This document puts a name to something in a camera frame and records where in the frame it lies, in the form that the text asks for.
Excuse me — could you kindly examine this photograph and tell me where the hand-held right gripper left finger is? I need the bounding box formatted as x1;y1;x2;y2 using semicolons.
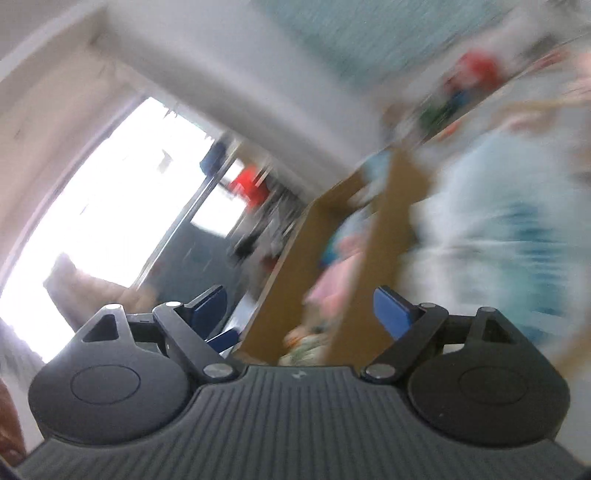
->
82;285;232;381

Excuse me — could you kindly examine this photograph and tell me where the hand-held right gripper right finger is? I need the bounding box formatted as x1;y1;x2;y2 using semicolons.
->
362;286;520;381

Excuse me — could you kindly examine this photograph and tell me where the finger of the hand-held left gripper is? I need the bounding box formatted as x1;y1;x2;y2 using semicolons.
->
205;329;241;354

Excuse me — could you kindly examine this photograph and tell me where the brown cardboard box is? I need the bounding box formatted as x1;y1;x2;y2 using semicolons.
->
240;152;435;365

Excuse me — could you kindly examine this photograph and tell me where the pink plush with blue dots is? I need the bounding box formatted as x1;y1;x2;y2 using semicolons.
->
305;235;370;315

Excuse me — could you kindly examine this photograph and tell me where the orange and white cloth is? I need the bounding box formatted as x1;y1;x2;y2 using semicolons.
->
281;323;333;365

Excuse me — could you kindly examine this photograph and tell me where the tan cloth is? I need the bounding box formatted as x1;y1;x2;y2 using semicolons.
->
44;253;158;330

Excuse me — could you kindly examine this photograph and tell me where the red hanging cloth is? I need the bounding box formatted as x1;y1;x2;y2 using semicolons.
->
228;166;269;206

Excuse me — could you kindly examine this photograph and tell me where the mint green cloth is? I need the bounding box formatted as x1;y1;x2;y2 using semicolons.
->
411;134;591;352

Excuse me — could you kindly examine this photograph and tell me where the bright window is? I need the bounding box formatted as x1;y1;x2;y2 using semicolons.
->
0;95;245;365

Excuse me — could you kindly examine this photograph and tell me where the patchwork printed sheet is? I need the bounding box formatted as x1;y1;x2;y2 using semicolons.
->
383;41;591;153

